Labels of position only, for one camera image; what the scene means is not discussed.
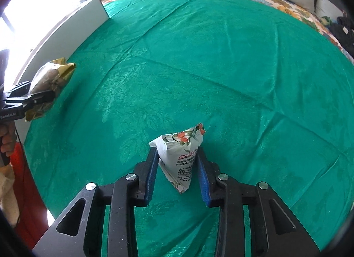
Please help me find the pile of black clothes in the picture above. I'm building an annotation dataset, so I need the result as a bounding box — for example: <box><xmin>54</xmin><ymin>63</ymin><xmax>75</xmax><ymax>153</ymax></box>
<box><xmin>328</xmin><ymin>15</ymin><xmax>354</xmax><ymax>50</ymax></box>

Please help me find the person's left forearm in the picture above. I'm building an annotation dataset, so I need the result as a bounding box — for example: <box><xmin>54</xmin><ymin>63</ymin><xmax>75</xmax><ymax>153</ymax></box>
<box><xmin>0</xmin><ymin>164</ymin><xmax>20</xmax><ymax>227</ymax></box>

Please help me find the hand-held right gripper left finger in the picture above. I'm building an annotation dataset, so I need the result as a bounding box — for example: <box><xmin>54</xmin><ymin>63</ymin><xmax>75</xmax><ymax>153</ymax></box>
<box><xmin>32</xmin><ymin>147</ymin><xmax>159</xmax><ymax>257</ymax></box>

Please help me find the white cardboard box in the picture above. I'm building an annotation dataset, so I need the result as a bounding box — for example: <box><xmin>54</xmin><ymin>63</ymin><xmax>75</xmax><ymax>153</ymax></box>
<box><xmin>12</xmin><ymin>0</ymin><xmax>110</xmax><ymax>143</ymax></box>

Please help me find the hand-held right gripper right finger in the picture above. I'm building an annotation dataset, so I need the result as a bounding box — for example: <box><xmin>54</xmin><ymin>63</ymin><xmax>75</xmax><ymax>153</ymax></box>
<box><xmin>195</xmin><ymin>148</ymin><xmax>323</xmax><ymax>257</ymax></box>

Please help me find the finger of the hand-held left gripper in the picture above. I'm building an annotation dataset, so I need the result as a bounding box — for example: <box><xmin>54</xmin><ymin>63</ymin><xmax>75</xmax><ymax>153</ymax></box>
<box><xmin>7</xmin><ymin>80</ymin><xmax>31</xmax><ymax>93</ymax></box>
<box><xmin>3</xmin><ymin>90</ymin><xmax>56</xmax><ymax>108</ymax></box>

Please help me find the gold brown snack packet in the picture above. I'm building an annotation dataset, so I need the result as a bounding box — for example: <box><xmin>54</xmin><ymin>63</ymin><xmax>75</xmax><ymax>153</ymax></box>
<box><xmin>25</xmin><ymin>57</ymin><xmax>76</xmax><ymax>122</ymax></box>

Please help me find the white floral snack packet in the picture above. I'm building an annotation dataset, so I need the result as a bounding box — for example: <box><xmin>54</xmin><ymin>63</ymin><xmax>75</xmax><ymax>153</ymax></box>
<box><xmin>148</xmin><ymin>122</ymin><xmax>206</xmax><ymax>194</ymax></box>

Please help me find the person's left hand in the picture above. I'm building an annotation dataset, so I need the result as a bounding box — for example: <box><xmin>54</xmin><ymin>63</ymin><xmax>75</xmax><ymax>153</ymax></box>
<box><xmin>0</xmin><ymin>126</ymin><xmax>17</xmax><ymax>161</ymax></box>

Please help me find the green blanket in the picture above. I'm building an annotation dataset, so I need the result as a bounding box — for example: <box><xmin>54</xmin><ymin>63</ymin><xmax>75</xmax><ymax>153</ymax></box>
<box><xmin>23</xmin><ymin>0</ymin><xmax>354</xmax><ymax>257</ymax></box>

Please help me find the red bed base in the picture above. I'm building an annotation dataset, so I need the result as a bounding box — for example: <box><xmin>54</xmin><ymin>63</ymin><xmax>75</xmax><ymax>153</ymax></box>
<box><xmin>8</xmin><ymin>141</ymin><xmax>56</xmax><ymax>235</ymax></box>

